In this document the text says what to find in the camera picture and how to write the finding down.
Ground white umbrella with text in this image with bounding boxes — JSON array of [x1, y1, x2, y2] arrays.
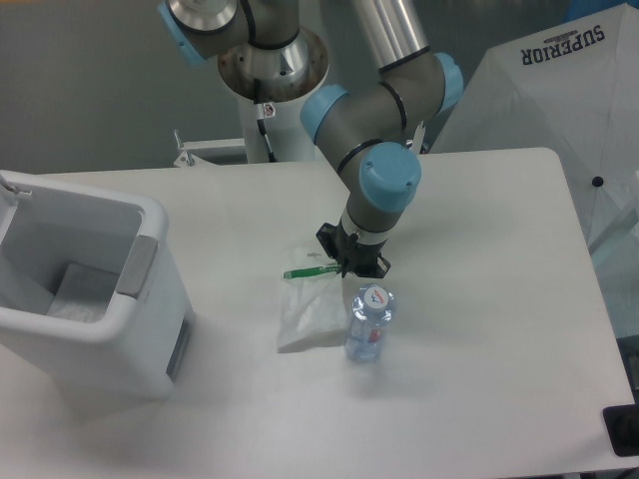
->
[[432, 4, 638, 242]]

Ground black cable on pedestal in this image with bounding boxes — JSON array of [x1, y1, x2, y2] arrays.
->
[[251, 78, 279, 164]]

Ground white metal base frame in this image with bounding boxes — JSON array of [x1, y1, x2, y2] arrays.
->
[[172, 119, 429, 168]]

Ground white green plastic bag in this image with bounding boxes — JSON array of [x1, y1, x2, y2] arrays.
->
[[277, 239, 349, 353]]

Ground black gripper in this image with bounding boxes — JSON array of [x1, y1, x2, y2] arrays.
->
[[316, 223, 390, 278]]

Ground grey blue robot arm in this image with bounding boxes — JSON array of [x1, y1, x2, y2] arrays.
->
[[158, 1, 463, 278]]

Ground clear plastic water bottle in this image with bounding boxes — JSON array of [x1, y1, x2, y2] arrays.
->
[[344, 283, 397, 362]]

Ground black device at table edge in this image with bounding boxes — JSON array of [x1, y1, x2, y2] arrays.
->
[[602, 404, 639, 457]]

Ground white trash can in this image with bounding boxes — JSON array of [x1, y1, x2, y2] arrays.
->
[[1, 171, 195, 399]]

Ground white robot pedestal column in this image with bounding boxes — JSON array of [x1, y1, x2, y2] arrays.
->
[[218, 29, 331, 164]]

